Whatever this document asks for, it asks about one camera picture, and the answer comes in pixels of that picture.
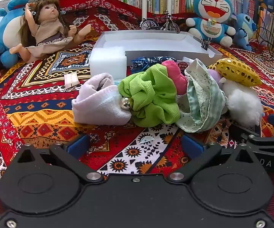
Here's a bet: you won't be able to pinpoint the pale pink sock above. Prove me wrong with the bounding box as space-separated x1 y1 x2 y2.
72 73 132 125

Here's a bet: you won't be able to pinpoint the white shallow box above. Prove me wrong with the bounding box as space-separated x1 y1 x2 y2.
95 30 223 67

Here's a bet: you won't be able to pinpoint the yellow sequin plush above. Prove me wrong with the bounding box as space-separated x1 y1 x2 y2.
208 58 261 87

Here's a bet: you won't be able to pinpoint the purple plush toy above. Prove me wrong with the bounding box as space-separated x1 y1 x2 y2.
207 69 222 83

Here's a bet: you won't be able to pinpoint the miniature black bicycle model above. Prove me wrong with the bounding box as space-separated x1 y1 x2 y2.
140 10 181 34

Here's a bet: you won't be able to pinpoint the black cables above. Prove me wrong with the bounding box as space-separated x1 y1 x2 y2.
256 9 274 62

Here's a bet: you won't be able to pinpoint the brown-haired baby doll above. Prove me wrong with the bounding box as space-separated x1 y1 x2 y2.
9 0 91 64

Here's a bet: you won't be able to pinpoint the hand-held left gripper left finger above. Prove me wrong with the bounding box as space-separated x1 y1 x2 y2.
17 134 104 183

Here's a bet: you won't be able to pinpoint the blue big-eared plush toy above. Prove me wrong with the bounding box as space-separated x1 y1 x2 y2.
232 13 257 51

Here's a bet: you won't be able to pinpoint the grey grid board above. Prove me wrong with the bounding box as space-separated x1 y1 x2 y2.
0 0 13 17

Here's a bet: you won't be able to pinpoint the pink scrunchie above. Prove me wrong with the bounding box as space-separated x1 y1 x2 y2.
162 60 188 95

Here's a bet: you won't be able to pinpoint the green scrunchie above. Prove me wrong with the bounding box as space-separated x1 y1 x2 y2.
117 65 181 127

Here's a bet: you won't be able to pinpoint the white foam block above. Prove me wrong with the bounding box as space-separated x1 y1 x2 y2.
89 47 127 79

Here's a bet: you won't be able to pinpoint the blue cat plush toy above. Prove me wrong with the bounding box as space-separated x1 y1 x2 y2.
186 0 236 47

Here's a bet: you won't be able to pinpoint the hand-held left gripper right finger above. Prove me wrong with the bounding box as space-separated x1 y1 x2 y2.
167 134 255 183

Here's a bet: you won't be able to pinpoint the black binder clip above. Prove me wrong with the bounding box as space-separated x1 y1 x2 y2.
200 37 210 51

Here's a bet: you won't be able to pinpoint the green striped cloth bonnet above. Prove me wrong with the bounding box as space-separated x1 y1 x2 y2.
176 58 226 133

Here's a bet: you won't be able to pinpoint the white fluffy plush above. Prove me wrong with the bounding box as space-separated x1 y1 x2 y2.
219 77 264 128

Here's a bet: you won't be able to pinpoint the silver bell ball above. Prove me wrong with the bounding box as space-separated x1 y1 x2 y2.
119 97 133 111

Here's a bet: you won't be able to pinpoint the dark blue floral cloth bag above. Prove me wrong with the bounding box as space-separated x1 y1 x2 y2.
130 56 190 74

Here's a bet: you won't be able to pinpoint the blue white round plush toy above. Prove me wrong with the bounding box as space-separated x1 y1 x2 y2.
0 0 36 69

